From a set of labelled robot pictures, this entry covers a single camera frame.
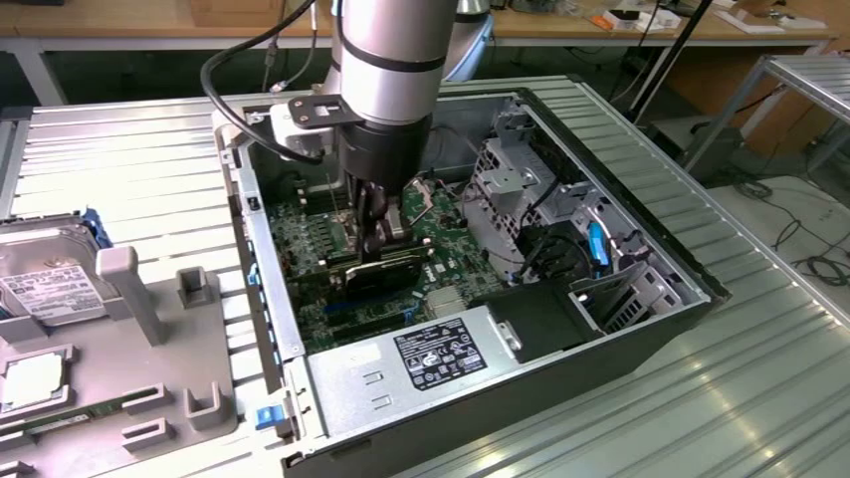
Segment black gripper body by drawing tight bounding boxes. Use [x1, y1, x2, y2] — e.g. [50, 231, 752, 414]
[339, 115, 434, 196]

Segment graphics card with black fan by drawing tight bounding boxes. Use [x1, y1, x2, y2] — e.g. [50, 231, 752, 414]
[285, 243, 427, 306]

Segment silver socket cover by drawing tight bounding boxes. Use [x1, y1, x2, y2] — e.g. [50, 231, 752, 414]
[387, 202, 413, 241]

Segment thin socket locking lever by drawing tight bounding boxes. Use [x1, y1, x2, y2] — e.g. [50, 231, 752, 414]
[327, 171, 347, 220]
[406, 177, 437, 226]

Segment green motherboard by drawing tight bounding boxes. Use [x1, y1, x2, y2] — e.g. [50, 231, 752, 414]
[265, 173, 497, 356]

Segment blue expansion slot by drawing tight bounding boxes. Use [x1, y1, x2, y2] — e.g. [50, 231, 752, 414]
[322, 298, 374, 316]

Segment silver chipset heatsink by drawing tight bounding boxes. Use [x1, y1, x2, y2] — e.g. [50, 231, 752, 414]
[425, 287, 467, 319]

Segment long black expansion slot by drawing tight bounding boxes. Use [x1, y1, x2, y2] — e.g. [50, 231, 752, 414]
[333, 321, 413, 346]
[330, 308, 409, 334]

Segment silver disk bay cage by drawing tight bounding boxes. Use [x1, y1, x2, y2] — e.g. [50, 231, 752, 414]
[463, 97, 603, 240]

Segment blue card retention clip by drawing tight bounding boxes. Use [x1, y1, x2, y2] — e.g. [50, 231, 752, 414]
[245, 262, 269, 328]

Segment black plastic shroud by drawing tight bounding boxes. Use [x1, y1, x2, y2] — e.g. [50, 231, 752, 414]
[467, 282, 607, 364]

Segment silver power supply unit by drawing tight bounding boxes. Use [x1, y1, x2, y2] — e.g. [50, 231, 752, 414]
[302, 304, 530, 442]

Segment blue case latch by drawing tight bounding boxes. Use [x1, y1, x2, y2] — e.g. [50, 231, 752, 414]
[254, 405, 287, 430]

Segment perforated silver disk bay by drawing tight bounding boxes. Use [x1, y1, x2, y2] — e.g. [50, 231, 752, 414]
[569, 257, 708, 336]

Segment open black PC case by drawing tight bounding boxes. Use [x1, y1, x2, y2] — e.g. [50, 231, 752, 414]
[210, 87, 732, 478]

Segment wooden workbench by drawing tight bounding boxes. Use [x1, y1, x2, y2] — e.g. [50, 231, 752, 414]
[0, 0, 840, 106]

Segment black white small box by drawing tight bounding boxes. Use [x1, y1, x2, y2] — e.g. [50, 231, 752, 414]
[607, 7, 684, 32]

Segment black tripod pole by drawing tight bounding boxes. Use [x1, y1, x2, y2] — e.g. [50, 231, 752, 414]
[628, 0, 717, 119]

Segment black box on floor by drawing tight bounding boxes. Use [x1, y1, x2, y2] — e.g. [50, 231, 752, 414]
[648, 117, 746, 168]

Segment silver hard disk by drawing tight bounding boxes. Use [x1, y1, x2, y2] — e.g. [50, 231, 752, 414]
[0, 214, 114, 330]

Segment grey plastic parts rack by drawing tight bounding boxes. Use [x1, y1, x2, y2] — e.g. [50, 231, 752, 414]
[0, 243, 245, 478]

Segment green loose RAM stick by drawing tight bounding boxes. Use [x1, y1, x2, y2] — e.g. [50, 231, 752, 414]
[0, 391, 158, 439]

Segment silver CPU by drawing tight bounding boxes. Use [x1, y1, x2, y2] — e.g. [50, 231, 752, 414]
[0, 354, 68, 407]

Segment grey wire bundle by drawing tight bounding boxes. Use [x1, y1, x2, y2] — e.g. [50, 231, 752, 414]
[425, 126, 481, 200]

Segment wrist camera box with bracket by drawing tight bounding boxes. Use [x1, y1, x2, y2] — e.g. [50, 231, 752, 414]
[269, 94, 366, 163]

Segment grey hanging cable with plug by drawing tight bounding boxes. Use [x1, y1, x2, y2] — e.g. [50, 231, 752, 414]
[269, 0, 321, 95]

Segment black wire bundle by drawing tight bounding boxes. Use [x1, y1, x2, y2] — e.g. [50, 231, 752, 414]
[515, 188, 594, 286]

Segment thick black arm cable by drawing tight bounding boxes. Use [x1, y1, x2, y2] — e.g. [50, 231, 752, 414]
[199, 0, 329, 166]

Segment blue flat wire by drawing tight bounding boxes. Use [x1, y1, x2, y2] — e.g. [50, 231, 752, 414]
[586, 220, 614, 280]

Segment blue disk carrier bracket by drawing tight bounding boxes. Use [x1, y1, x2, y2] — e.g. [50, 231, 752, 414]
[78, 207, 116, 250]

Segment aluminium profile frame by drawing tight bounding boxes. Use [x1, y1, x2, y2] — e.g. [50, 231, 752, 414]
[682, 52, 850, 175]

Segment black floor cables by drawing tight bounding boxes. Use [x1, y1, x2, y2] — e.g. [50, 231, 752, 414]
[769, 198, 850, 290]

